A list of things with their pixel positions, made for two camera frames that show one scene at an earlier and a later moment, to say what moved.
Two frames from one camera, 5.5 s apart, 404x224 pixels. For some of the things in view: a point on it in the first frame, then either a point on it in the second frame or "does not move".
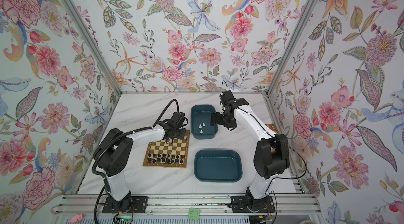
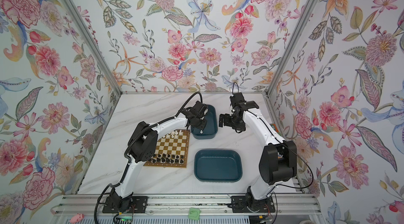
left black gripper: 183,133 to 204,123
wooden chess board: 162,154 does not move
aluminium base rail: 71,204 does not move
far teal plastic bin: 200,118 does not move
